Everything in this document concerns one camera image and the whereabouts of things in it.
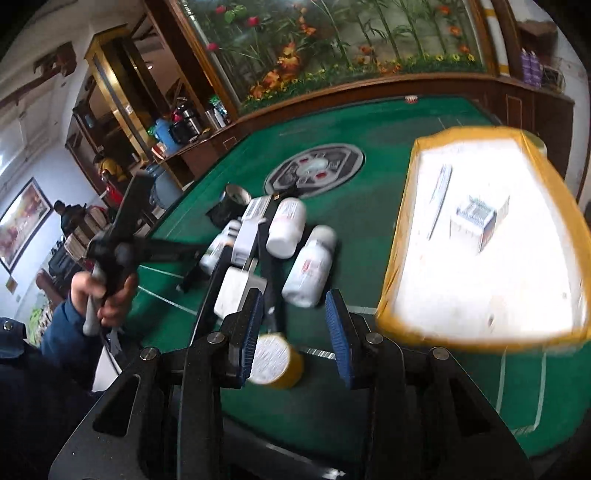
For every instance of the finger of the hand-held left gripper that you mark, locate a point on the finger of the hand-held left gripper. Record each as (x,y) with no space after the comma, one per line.
(190,278)
(171,248)

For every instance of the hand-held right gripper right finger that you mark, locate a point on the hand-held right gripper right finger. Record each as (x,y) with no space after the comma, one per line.
(339,341)

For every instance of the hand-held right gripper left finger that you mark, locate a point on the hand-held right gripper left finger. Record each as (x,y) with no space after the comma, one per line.
(248,339)

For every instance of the small black tape roll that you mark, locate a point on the small black tape roll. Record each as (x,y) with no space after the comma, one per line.
(224,212)

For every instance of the yellow-lined storage bin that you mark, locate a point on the yellow-lined storage bin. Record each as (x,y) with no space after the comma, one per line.
(508,286)

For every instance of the person's left hand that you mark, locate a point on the person's left hand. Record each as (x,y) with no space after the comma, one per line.
(117,302)

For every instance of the yellow bottle white label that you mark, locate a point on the yellow bottle white label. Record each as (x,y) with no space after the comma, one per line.
(274,362)

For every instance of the white pill bottle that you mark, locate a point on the white pill bottle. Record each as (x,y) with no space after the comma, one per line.
(218,249)
(286,228)
(308,270)

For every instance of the white multi-port charger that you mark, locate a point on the white multi-port charger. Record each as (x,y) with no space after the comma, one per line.
(244,242)

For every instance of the black steel thermos jug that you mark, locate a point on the black steel thermos jug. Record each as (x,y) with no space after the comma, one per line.
(184,122)

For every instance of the steel bottle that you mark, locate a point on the steel bottle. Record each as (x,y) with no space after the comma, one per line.
(214,119)

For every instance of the round table centre panel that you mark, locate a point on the round table centre panel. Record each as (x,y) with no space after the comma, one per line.
(314,168)

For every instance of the gold-framed cabinet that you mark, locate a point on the gold-framed cabinet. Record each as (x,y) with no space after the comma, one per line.
(104,83)

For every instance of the blue and white box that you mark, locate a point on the blue and white box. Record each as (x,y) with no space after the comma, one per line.
(480,221)

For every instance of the framed wall picture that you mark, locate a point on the framed wall picture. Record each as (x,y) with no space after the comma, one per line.
(23,221)

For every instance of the carved wooden wall bracket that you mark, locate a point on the carved wooden wall bracket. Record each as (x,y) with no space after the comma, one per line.
(60,60)

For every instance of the flower and bamboo wall panel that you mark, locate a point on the flower and bamboo wall panel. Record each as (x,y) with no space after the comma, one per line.
(332,41)

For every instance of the wooden wall ornament shelf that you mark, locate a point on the wooden wall ornament shelf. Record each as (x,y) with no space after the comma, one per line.
(535,33)

